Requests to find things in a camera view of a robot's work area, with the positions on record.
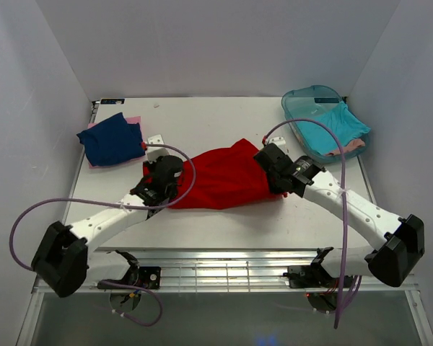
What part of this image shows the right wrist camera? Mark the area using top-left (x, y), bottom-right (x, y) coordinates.
top-left (263, 136), bottom-right (287, 150)

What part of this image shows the navy blue folded t shirt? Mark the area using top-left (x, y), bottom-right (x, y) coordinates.
top-left (76, 112), bottom-right (146, 167)

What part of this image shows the turquoise t shirt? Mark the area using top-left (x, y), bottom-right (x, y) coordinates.
top-left (295, 102), bottom-right (371, 156)

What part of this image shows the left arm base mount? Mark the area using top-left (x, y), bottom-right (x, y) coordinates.
top-left (105, 267), bottom-right (162, 290)

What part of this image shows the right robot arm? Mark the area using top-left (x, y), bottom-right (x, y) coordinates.
top-left (254, 143), bottom-right (424, 287)

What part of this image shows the red t shirt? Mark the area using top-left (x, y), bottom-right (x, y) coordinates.
top-left (142, 138), bottom-right (289, 211)

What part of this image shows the blue label sticker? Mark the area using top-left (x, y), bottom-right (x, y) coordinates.
top-left (100, 98), bottom-right (125, 105)

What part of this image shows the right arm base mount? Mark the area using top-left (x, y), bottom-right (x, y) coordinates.
top-left (282, 265), bottom-right (339, 289)

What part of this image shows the aluminium rail frame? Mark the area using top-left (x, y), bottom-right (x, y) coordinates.
top-left (16, 100), bottom-right (433, 346)

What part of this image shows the salmon pink t shirt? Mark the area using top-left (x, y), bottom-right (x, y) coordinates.
top-left (326, 138), bottom-right (366, 156)

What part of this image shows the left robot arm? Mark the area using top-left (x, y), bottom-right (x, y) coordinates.
top-left (31, 155), bottom-right (183, 298)

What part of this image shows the teal plastic bin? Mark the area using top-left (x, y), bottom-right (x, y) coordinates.
top-left (281, 85), bottom-right (370, 164)

